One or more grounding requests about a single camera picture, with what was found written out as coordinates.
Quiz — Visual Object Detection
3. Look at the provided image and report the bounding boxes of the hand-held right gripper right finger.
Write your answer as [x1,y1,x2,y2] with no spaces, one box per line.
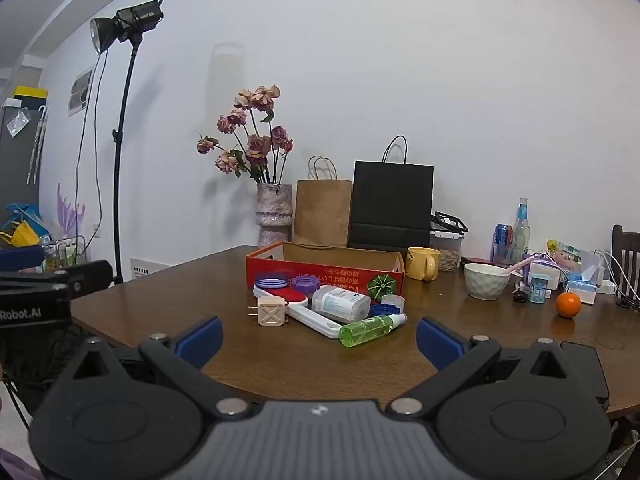
[389,316,587,420]

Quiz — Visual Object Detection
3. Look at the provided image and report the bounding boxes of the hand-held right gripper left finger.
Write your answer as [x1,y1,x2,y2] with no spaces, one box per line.
[47,316,256,421]

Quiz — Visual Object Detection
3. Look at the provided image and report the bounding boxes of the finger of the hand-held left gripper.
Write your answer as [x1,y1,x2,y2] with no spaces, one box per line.
[0,246,45,273]
[0,260,114,295]

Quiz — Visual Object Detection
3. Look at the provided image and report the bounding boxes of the green spray bottle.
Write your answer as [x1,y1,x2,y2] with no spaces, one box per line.
[339,312,408,347]

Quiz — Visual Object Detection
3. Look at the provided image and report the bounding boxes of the yellow white small container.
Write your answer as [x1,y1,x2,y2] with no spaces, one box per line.
[248,296,288,328]

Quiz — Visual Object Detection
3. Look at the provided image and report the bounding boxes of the blue ring lid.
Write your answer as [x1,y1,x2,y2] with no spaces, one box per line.
[254,271,292,291]

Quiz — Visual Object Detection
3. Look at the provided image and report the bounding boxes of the white bottle with translucent cap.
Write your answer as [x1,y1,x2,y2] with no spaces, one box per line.
[311,285,372,324]

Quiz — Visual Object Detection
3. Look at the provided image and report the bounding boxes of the purple ridged lid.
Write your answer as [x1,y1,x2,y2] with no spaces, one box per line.
[291,274,321,297]

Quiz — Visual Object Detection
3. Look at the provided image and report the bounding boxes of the red cardboard box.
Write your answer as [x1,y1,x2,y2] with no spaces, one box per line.
[245,241,406,297]

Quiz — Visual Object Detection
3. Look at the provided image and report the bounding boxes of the yellow plastic item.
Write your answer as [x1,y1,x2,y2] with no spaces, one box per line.
[0,221,41,248]

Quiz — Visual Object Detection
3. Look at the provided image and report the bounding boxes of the blue plastic bag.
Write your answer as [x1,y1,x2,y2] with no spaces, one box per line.
[2,202,43,226]

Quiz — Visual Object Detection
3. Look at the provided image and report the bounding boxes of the white bowl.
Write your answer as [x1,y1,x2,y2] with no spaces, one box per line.
[464,262,511,301]

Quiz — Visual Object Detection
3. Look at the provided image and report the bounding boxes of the yellow mug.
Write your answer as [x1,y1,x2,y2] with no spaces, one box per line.
[405,246,442,281]

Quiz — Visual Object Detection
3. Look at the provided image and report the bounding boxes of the grey cabinet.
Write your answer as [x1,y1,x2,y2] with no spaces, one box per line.
[0,105,47,211]

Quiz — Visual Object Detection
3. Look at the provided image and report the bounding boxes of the clear container with black lid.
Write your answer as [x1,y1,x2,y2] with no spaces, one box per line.
[430,211,469,273]

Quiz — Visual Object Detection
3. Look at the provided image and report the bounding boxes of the white red lint brush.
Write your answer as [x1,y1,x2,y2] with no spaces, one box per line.
[252,284,343,339]

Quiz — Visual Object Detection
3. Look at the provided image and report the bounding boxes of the pink spoon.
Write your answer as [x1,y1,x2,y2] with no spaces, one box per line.
[492,255,536,277]

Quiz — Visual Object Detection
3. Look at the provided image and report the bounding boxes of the small blue clear jar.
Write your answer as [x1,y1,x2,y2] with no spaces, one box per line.
[529,272,550,304]

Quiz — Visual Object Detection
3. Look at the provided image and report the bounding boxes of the blue red soda can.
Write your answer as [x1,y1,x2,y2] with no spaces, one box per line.
[492,223,513,266]

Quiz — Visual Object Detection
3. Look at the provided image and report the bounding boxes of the black light stand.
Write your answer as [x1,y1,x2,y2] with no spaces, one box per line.
[111,42,140,286]

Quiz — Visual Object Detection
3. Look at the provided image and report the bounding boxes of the orange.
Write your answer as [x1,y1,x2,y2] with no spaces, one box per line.
[556,291,582,319]

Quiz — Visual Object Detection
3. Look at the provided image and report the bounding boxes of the glass bottle with blue label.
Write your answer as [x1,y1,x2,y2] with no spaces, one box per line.
[510,197,532,266]

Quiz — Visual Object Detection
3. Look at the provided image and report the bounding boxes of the speckled ceramic vase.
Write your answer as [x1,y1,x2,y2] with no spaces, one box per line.
[256,182,293,248]

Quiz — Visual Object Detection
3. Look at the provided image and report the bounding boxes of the black paper bag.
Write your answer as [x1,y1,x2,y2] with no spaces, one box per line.
[348,135,435,251]

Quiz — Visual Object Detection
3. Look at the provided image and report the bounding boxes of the blue tissue pack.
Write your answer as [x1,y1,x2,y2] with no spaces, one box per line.
[565,280,598,306]

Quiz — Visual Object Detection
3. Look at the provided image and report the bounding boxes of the colourful snack bag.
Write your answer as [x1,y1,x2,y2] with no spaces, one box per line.
[547,239,583,273]

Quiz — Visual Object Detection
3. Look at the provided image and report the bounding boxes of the yellow black box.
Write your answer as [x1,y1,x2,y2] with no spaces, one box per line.
[12,86,48,109]

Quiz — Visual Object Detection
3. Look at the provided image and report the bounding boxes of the clear plastic bag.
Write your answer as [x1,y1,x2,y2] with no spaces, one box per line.
[575,250,606,283]

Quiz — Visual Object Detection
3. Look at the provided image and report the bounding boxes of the brown paper bag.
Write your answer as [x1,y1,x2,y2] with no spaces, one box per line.
[294,156,354,248]

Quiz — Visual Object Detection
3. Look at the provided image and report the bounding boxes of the dark wooden chair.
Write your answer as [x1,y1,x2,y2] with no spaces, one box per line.
[611,224,640,311]

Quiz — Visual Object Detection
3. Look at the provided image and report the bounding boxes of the black studio light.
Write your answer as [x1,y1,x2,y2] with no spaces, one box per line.
[90,0,166,55]

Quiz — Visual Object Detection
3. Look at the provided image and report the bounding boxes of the metal wire rack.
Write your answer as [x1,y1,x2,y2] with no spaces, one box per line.
[42,235,88,272]

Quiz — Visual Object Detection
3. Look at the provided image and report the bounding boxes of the purple flower wall sticker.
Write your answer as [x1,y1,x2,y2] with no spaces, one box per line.
[55,182,86,247]

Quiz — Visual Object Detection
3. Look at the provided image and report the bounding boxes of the black power cable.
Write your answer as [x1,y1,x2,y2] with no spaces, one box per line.
[74,52,109,261]

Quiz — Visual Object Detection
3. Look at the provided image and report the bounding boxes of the white charger with cables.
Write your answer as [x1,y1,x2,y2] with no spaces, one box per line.
[594,249,640,311]

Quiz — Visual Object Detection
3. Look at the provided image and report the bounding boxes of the small wall poster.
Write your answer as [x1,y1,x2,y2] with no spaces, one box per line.
[67,67,95,117]

